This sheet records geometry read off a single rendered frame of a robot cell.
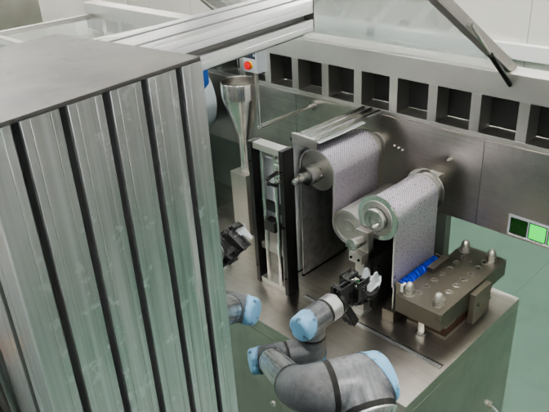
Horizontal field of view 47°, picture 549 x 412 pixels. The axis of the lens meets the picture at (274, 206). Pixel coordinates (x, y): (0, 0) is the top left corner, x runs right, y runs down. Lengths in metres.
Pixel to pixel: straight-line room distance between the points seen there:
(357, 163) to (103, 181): 1.56
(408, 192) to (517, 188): 0.33
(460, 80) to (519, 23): 2.52
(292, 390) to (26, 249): 0.92
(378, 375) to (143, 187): 0.88
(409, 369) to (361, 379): 0.56
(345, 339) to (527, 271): 2.26
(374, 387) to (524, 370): 2.06
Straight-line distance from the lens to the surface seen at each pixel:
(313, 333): 1.71
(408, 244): 2.03
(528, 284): 4.01
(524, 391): 3.29
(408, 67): 2.14
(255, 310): 1.61
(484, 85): 2.02
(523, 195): 2.06
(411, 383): 1.89
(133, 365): 0.71
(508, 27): 4.58
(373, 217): 1.93
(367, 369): 1.40
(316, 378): 1.37
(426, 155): 2.19
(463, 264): 2.17
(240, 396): 2.52
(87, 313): 0.64
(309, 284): 2.26
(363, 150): 2.12
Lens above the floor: 2.18
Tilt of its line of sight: 27 degrees down
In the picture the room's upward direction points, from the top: 3 degrees counter-clockwise
